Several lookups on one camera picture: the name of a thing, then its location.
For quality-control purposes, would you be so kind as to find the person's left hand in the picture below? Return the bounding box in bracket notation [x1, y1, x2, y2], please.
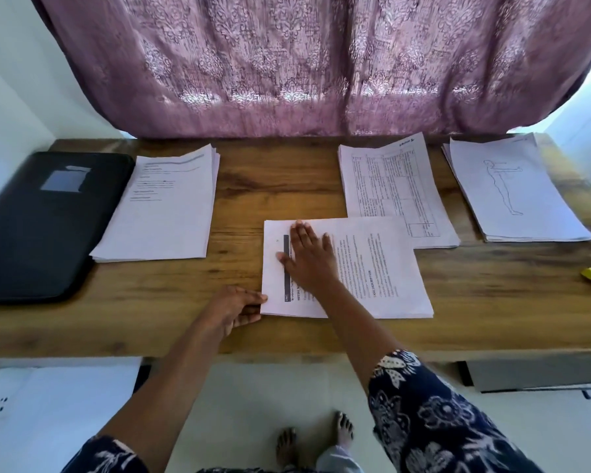
[199, 285, 269, 336]

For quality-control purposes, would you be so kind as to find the person's right hand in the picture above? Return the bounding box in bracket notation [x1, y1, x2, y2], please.
[276, 221, 341, 296]

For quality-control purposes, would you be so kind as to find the stack with dark header bar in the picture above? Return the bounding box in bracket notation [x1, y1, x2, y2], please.
[261, 216, 435, 320]

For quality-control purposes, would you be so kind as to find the stack of table-printed sheets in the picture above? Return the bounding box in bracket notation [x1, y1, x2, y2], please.
[337, 131, 462, 250]

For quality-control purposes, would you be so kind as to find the stack of printed papers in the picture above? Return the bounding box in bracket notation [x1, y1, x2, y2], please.
[89, 143, 221, 264]

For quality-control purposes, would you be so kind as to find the black folder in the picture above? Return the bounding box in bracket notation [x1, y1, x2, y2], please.
[0, 150, 136, 306]

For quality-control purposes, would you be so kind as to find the body figure paper stack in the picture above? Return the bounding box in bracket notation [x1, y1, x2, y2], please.
[441, 133, 591, 244]

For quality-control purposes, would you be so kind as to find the person's right forearm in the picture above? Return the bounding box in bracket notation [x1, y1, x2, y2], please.
[315, 285, 407, 390]

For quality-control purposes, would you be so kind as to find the person's left forearm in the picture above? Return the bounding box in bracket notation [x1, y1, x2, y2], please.
[98, 325, 228, 467]

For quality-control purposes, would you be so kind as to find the person's bare foot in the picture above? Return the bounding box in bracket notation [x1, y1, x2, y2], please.
[334, 411, 357, 449]
[276, 427, 299, 469]

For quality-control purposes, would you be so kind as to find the pink patterned curtain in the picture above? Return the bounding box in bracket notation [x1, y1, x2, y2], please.
[30, 0, 591, 141]

